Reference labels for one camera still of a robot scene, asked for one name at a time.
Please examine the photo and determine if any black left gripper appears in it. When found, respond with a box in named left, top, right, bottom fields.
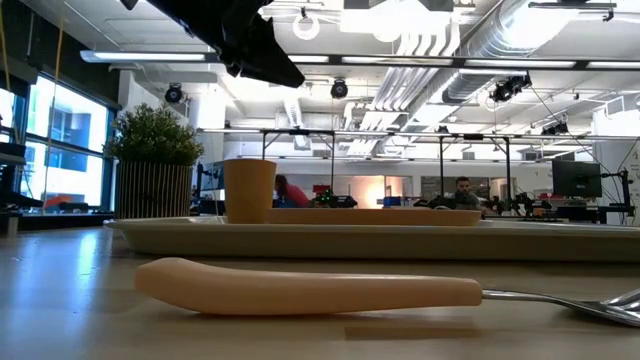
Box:
left=144, top=0, right=307, bottom=90

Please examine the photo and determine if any orange plastic cup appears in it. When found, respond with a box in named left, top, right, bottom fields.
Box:
left=223, top=158, right=278, bottom=225

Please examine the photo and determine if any orange round plate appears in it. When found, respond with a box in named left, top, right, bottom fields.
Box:
left=267, top=207, right=482, bottom=227

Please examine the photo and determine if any beige plastic tray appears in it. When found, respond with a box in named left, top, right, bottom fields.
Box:
left=103, top=215, right=640, bottom=264

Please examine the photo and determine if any fork with orange handle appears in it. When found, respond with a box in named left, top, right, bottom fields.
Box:
left=134, top=257, right=640, bottom=329

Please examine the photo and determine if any long ceiling light fixture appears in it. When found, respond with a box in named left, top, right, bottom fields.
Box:
left=79, top=49, right=221, bottom=65

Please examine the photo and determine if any person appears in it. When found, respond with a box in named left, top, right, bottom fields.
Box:
left=452, top=175, right=482, bottom=211
left=273, top=173, right=311, bottom=209

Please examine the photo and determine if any green potted plant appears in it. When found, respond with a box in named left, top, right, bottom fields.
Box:
left=103, top=102, right=205, bottom=220

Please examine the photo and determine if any black computer monitor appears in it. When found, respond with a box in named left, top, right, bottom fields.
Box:
left=551, top=159, right=603, bottom=199

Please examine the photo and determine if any black metal rack frame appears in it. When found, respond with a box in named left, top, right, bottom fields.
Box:
left=261, top=128, right=514, bottom=202

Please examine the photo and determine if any black overhead rail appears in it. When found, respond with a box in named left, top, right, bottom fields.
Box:
left=287, top=53, right=640, bottom=71

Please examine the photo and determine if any silver ventilation duct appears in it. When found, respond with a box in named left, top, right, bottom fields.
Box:
left=442, top=0, right=581, bottom=105

